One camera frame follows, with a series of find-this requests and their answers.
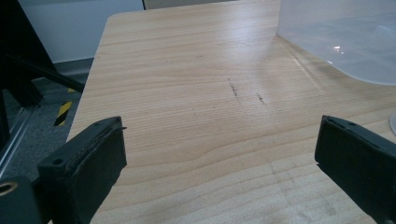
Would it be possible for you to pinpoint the yellow black hazard tape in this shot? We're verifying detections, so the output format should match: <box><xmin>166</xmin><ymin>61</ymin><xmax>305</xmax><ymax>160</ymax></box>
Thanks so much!
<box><xmin>53</xmin><ymin>88</ymin><xmax>77</xmax><ymax>127</ymax></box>

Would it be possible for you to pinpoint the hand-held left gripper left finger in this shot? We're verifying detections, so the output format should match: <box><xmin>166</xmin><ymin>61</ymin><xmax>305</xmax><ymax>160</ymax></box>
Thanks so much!
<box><xmin>36</xmin><ymin>116</ymin><xmax>128</xmax><ymax>224</ymax></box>

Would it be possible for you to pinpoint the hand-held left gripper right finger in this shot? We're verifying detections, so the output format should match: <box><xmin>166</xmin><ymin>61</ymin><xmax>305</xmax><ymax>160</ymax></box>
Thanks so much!
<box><xmin>314</xmin><ymin>115</ymin><xmax>396</xmax><ymax>224</ymax></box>

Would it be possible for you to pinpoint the black metal stand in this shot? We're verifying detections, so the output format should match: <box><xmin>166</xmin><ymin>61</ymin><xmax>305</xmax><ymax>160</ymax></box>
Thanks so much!
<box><xmin>0</xmin><ymin>0</ymin><xmax>86</xmax><ymax>150</ymax></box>

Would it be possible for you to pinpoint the clear plastic storage box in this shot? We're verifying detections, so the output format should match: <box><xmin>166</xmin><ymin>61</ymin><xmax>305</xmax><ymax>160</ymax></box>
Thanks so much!
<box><xmin>276</xmin><ymin>0</ymin><xmax>396</xmax><ymax>87</ymax></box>

